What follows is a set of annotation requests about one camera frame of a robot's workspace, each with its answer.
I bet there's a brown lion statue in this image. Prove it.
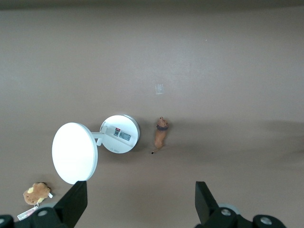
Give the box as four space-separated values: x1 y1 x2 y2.
151 116 170 155

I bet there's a brown plush keychain toy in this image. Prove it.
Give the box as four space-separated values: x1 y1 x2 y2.
17 181 54 222

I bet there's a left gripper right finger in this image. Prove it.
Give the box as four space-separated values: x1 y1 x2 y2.
194 181 230 228

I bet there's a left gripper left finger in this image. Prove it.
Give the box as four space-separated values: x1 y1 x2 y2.
53 180 88 228

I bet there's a white round desk lamp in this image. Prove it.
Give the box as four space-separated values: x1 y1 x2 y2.
51 114 141 186

